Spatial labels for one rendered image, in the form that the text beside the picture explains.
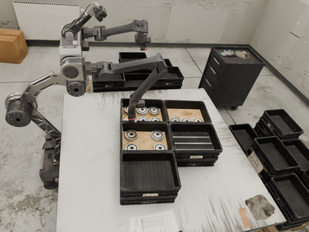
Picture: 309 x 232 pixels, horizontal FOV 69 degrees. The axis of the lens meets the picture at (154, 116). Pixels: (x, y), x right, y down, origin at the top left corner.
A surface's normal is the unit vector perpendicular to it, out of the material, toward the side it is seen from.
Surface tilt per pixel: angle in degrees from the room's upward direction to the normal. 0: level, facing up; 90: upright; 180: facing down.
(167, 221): 0
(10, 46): 90
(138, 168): 0
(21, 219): 0
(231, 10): 90
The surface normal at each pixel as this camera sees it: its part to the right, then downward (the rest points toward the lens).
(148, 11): 0.24, 0.70
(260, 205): 0.15, -0.71
